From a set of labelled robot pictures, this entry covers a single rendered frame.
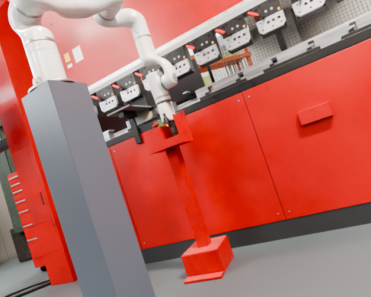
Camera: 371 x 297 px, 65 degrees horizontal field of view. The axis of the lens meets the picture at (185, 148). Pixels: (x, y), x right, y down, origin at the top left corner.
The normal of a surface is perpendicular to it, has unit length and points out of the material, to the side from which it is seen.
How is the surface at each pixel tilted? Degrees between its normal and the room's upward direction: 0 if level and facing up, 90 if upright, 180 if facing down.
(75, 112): 90
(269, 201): 90
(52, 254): 90
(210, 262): 90
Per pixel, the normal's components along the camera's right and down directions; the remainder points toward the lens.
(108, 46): -0.41, 0.09
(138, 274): 0.81, -0.30
